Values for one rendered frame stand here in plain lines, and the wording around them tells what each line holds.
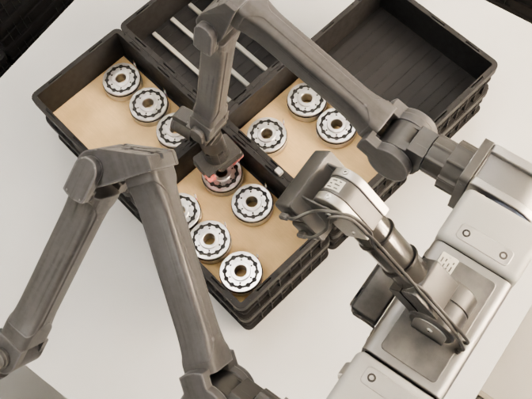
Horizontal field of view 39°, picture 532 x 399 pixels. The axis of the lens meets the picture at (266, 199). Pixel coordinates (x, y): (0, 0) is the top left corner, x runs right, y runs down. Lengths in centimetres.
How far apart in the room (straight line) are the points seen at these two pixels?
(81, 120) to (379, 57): 82
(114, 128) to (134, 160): 97
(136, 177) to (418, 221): 109
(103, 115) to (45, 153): 24
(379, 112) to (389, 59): 84
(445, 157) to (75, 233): 59
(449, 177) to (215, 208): 82
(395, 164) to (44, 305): 61
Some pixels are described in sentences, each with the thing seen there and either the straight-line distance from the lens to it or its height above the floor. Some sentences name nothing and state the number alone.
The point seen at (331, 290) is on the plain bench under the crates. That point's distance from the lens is 195.
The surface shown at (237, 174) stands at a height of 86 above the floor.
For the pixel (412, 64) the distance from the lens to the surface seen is 210.
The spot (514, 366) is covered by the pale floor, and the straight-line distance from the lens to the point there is 270.
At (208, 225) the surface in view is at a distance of 186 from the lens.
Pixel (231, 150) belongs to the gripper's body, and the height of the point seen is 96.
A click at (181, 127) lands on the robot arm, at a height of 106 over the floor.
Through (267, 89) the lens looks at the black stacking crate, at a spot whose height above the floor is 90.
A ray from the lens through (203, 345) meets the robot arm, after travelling 111.
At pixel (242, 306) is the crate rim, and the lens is 171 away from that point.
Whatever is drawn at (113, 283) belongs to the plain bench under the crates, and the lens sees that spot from 202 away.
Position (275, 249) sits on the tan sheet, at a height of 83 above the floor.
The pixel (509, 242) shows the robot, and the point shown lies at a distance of 115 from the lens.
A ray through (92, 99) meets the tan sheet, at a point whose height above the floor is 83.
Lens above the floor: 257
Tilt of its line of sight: 67 degrees down
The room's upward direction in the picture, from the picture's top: 9 degrees counter-clockwise
